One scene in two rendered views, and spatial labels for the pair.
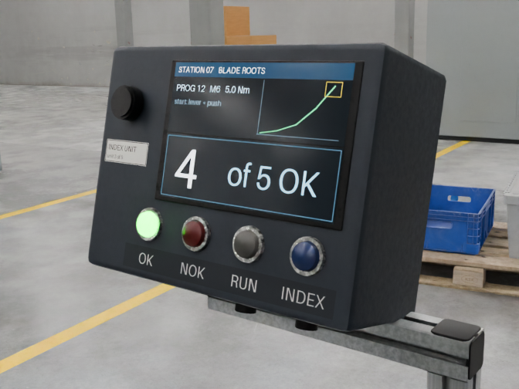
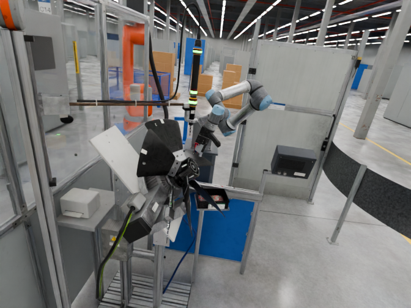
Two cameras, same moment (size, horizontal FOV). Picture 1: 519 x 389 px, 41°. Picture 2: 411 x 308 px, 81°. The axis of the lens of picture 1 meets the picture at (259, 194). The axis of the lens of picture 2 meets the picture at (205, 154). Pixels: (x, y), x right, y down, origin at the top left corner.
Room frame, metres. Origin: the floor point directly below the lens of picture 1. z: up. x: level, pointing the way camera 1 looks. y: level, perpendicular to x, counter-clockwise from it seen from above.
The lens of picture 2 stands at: (1.54, -1.38, 1.81)
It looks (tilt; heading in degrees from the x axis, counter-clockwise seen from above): 23 degrees down; 147
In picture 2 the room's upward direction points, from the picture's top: 7 degrees clockwise
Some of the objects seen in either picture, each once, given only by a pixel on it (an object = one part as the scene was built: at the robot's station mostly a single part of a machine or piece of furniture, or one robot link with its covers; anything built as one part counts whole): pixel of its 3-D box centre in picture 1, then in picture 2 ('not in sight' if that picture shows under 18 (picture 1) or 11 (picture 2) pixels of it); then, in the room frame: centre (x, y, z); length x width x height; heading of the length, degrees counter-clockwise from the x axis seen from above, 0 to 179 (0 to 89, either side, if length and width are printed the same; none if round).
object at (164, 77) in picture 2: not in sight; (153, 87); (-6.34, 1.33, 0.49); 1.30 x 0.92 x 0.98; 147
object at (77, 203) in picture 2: not in sight; (79, 204); (0.22, -1.35, 0.92); 0.17 x 0.16 x 0.11; 53
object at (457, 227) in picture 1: (449, 217); not in sight; (3.62, -1.03, 0.25); 0.60 x 0.41 x 0.22; 154
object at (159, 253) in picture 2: not in sight; (158, 268); (0.46, -0.94, 0.46); 0.09 x 0.05 x 0.91; 143
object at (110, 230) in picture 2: not in sight; (118, 240); (0.39, -1.18, 0.73); 0.15 x 0.09 x 0.22; 53
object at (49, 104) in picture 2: not in sight; (54, 104); (0.39, -1.40, 1.54); 0.10 x 0.07 x 0.09; 88
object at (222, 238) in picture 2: not in sight; (200, 225); (0.19, -0.48, 0.45); 0.82 x 0.02 x 0.66; 53
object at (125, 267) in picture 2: not in sight; (125, 248); (0.32, -1.12, 0.58); 0.09 x 0.05 x 1.15; 143
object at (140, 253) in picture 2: not in sight; (142, 253); (0.39, -1.03, 0.56); 0.19 x 0.04 x 0.04; 53
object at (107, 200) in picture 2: not in sight; (92, 207); (0.17, -1.28, 0.85); 0.36 x 0.24 x 0.03; 143
